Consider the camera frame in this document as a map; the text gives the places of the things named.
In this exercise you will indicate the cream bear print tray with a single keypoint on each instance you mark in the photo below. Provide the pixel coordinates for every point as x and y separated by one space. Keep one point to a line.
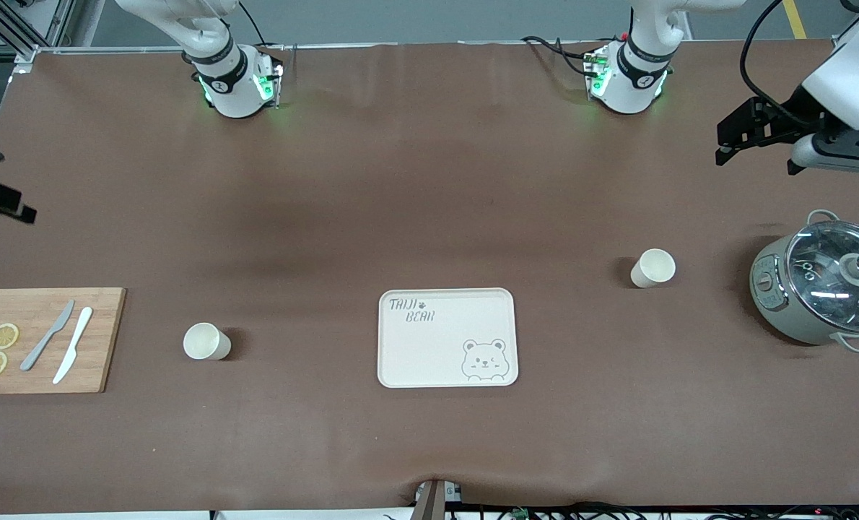
444 347

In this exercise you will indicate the wooden cutting board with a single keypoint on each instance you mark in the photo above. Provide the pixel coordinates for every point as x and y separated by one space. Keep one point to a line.
105 339

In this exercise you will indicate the grey electric cooking pot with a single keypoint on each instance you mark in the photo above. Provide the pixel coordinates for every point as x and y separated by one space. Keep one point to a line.
772 289

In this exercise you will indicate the white paper cup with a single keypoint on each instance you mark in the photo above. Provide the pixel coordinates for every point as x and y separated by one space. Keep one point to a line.
206 341
653 267

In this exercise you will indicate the metal table edge clamp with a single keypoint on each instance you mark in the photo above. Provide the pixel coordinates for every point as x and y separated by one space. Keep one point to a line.
433 498

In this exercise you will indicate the white plastic knife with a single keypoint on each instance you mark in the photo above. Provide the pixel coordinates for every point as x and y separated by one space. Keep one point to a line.
73 347

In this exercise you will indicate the glass pot lid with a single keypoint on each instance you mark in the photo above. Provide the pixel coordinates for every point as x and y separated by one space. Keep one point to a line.
826 278

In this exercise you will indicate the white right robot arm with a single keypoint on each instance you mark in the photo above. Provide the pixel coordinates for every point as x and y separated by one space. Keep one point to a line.
231 87

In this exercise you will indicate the aluminium frame profile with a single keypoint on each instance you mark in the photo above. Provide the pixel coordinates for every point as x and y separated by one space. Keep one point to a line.
11 29

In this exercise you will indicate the grey plastic knife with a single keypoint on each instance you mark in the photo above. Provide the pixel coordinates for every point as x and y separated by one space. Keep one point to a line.
45 338

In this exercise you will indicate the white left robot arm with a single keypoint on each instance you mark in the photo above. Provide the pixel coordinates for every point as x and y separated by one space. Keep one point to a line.
628 79

